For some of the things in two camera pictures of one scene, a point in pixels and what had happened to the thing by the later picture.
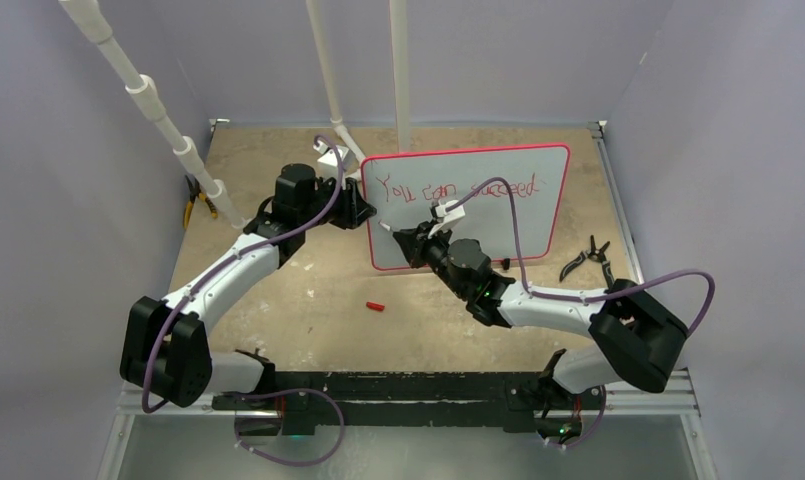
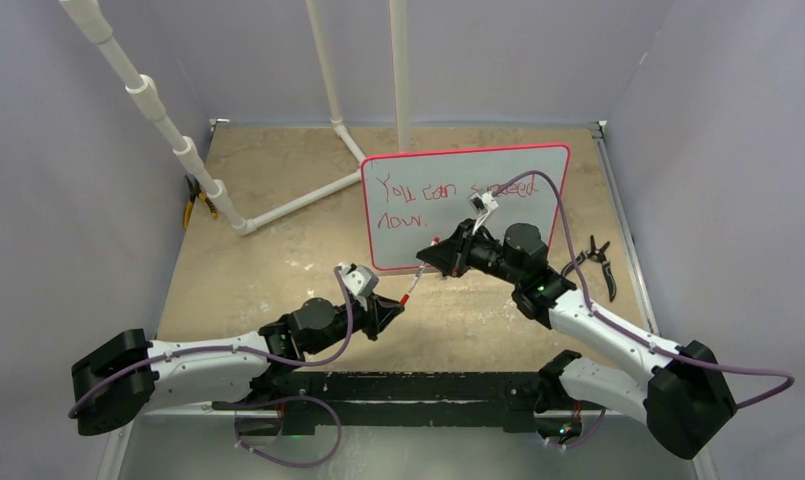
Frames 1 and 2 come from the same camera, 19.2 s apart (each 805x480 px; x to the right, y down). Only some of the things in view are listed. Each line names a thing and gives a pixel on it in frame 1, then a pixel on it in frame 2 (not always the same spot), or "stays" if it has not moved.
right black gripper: [416, 242] → [452, 255]
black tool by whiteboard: [598, 255] stays
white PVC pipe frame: [92, 19] stays
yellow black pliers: [196, 191] stays
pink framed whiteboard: [406, 187] stays
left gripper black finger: [357, 209] → [385, 311]
